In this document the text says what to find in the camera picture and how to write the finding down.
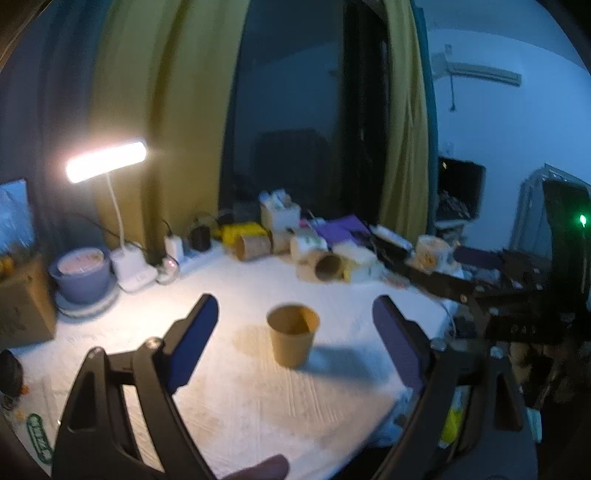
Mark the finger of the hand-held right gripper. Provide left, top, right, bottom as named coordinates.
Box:
left=403, top=259, right=477, bottom=306

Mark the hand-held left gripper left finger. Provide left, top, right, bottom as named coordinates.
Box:
left=52, top=293, right=220, bottom=480

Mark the white metal rack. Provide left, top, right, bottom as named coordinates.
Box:
left=509, top=163, right=578, bottom=254

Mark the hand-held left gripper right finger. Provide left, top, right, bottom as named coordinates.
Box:
left=369, top=295, right=539, bottom=480

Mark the black round object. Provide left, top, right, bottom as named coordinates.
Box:
left=0, top=350, right=25, bottom=398

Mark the blue pot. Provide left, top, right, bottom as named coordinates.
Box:
left=48, top=248, right=114, bottom=305

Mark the black monitor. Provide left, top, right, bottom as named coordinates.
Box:
left=436, top=157, right=485, bottom=220

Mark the yellow packet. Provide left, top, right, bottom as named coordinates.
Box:
left=222, top=222, right=269, bottom=245

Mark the brown paper cup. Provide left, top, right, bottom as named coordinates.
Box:
left=235, top=234, right=271, bottom=261
left=297, top=251, right=345, bottom=284
left=267, top=305, right=321, bottom=368

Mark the blue picture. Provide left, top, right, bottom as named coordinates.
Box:
left=0, top=179, right=38, bottom=256

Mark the white table cloth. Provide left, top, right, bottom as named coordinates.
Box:
left=9, top=251, right=455, bottom=478

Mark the white tissue box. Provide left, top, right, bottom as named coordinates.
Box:
left=259, top=189, right=301, bottom=230

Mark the yellow curtain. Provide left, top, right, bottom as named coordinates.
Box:
left=379, top=0, right=439, bottom=241
left=92, top=0, right=250, bottom=252

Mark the cardboard box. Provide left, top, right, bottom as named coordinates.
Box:
left=0, top=256, right=57, bottom=349

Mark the purple packet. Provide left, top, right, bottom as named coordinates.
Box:
left=318, top=215, right=371, bottom=246

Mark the white desk lamp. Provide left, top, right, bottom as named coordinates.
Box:
left=65, top=141, right=160, bottom=292

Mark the white air conditioner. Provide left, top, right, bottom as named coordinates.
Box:
left=445, top=60, right=522, bottom=87

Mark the green label sticker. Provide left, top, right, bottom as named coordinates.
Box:
left=25, top=413, right=57, bottom=465

